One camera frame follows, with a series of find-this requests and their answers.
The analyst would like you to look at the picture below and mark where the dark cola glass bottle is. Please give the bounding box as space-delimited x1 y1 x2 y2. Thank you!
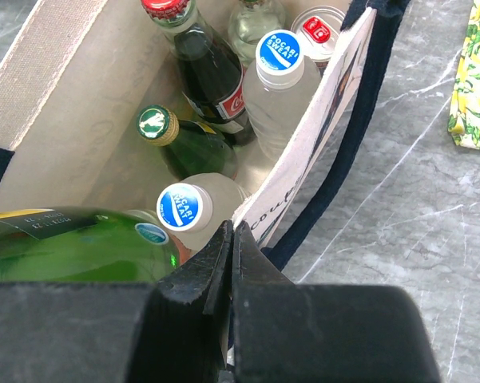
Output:
141 0 256 146

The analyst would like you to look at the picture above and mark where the clear soda water bottle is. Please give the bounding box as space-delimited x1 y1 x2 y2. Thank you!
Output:
228 0 286 69

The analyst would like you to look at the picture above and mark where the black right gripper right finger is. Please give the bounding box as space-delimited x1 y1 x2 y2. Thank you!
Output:
232 223 441 382

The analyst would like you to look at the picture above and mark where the lemon print cloth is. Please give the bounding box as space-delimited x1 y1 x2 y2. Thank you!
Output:
447 1 480 150

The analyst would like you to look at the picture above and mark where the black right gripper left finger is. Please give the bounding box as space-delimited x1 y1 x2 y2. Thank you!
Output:
0 221 232 382

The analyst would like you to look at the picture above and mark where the green glass bottle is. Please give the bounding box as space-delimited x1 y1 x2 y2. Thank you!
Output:
136 105 239 180
0 207 181 282

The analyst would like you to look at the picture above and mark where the beige canvas tote bag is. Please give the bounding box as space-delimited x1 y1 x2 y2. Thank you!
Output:
0 1 407 268

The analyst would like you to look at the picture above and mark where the silver red soda can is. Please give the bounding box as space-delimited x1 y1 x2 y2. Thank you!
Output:
291 5 345 74

